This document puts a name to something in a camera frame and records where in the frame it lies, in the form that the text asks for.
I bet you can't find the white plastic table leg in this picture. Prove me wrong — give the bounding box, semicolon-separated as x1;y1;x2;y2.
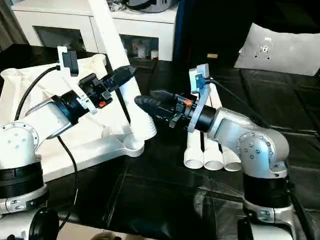
88;0;158;141
184;127;205;170
202;83;224;171
211;83;243;172

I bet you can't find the white plastic table top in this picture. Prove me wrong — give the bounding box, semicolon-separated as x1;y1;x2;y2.
0;53;157;182

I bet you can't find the white cabinet with glass doors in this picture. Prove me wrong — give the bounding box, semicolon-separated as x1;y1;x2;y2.
11;0;179;62

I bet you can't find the black sofa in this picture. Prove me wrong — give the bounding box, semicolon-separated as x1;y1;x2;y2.
172;0;320;76

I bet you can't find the black work mat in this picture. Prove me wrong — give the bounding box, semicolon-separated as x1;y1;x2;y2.
0;43;320;240

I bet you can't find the grey printed cushion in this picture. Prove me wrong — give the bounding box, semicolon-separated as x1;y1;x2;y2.
233;22;320;76

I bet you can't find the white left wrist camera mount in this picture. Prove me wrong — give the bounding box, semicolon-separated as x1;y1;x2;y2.
56;45;98;116

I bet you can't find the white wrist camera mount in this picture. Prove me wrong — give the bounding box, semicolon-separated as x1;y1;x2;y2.
56;45;98;116
187;63;214;134

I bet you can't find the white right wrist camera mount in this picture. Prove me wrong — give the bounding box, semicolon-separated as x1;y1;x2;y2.
187;63;214;134

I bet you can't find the grey helmet with black strap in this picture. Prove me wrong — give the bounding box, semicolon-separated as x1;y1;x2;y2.
126;0;181;13

